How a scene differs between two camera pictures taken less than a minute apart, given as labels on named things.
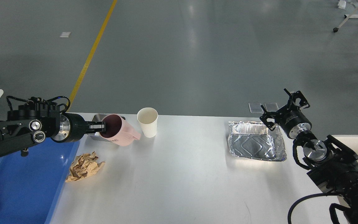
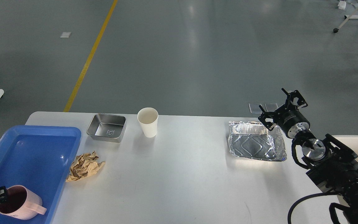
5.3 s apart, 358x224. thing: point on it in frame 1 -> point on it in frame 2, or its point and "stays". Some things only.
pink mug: (117, 132) -> (21, 204)
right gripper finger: (291, 106) stays
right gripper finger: (271, 125) stays
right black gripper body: (294, 122) stays
